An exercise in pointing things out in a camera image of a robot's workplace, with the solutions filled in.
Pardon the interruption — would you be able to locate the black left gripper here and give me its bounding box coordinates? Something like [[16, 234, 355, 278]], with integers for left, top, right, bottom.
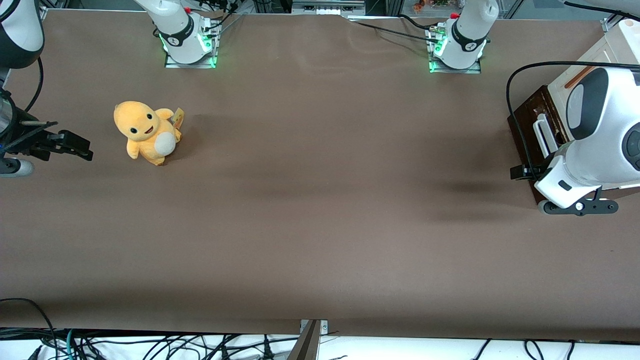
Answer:
[[510, 155, 561, 181]]

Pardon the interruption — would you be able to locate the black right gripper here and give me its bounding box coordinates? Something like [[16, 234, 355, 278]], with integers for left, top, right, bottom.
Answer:
[[0, 107, 94, 162]]

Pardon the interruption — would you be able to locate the brown drawer with white handle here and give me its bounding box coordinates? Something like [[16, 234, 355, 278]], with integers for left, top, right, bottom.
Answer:
[[507, 85, 571, 203]]

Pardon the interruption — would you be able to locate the white and brown wooden cabinet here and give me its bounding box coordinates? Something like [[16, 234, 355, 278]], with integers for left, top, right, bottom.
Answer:
[[507, 19, 640, 203]]

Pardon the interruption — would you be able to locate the yellow plush toy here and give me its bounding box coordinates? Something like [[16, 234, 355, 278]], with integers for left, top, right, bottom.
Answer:
[[113, 100, 185, 167]]

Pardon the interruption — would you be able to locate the grey metal device box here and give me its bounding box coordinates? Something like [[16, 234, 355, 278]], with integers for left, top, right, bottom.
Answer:
[[291, 0, 367, 16]]

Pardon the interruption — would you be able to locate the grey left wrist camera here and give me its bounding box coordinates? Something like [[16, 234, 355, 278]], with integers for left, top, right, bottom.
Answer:
[[537, 198, 619, 217]]

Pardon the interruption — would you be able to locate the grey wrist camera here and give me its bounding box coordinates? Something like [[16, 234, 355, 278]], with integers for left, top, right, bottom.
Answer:
[[0, 157, 35, 178], [537, 198, 619, 217]]

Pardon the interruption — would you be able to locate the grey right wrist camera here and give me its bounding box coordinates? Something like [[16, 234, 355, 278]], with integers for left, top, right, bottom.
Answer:
[[0, 157, 35, 178]]

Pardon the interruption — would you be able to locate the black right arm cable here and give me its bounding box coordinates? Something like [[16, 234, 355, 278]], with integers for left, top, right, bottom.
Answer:
[[22, 56, 45, 114]]

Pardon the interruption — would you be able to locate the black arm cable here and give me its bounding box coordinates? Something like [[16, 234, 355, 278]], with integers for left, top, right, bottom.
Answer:
[[22, 56, 45, 114], [506, 60, 640, 182]]

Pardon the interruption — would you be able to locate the orange wooden handle bar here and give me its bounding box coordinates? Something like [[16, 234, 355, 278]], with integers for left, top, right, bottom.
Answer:
[[564, 65, 597, 90]]

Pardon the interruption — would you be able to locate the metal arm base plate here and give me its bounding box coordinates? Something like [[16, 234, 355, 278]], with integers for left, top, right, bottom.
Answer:
[[164, 19, 219, 69], [426, 25, 484, 75]]

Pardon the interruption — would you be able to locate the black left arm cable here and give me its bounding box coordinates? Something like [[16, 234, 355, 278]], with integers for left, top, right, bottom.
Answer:
[[506, 60, 640, 182]]

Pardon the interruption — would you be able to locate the aluminium frame profile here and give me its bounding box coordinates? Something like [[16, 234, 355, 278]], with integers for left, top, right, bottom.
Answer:
[[601, 12, 626, 32], [38, 0, 71, 22]]

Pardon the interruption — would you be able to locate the black looped cable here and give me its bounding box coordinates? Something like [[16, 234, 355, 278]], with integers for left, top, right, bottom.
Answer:
[[0, 298, 56, 351]]

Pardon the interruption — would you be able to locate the short black table cable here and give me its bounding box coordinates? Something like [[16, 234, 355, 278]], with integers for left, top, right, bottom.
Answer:
[[397, 13, 441, 32]]

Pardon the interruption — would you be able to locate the long black table cable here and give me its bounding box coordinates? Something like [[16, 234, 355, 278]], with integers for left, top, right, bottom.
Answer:
[[348, 19, 442, 46]]

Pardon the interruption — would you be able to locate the black base cable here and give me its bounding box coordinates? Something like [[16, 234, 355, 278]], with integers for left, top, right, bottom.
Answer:
[[197, 0, 247, 36]]

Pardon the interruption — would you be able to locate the grey metal bracket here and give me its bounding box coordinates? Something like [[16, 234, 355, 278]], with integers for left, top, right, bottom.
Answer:
[[299, 319, 329, 335]]

